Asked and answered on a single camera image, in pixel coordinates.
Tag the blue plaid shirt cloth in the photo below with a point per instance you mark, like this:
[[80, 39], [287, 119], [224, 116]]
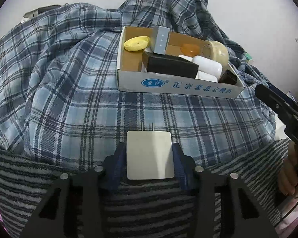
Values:
[[59, 100]]

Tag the yellow round lid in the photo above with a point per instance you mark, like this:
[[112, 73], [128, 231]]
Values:
[[137, 43]]

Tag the green tissue pack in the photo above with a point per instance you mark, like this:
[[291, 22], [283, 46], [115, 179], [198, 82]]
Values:
[[249, 58]]

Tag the white square power adapter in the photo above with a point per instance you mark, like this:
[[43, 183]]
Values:
[[149, 155]]

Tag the cream round jar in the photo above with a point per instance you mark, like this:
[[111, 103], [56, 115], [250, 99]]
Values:
[[215, 51]]

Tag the black square compact case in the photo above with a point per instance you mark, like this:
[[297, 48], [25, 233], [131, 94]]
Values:
[[169, 65]]

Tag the grey-blue small carton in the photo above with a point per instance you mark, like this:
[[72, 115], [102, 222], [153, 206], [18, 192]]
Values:
[[159, 39]]

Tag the white lotion bottle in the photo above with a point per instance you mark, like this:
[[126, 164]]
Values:
[[208, 66]]

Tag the amber translucent soap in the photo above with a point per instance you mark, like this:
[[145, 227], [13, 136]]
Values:
[[190, 50]]

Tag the open cardboard box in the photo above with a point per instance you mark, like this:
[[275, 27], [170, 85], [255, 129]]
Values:
[[130, 78]]

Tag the person's right hand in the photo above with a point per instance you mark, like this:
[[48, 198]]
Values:
[[287, 177]]

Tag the dark box behind cloth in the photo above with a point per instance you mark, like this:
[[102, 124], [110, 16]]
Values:
[[31, 14]]

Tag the white remote control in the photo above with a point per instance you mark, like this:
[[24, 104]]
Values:
[[200, 74]]

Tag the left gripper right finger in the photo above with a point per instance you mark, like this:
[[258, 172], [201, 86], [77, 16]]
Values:
[[241, 213]]

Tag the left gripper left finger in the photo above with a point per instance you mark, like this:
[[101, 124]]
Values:
[[74, 199]]

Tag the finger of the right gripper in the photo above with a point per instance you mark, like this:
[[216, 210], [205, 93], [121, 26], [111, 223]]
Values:
[[285, 108]]

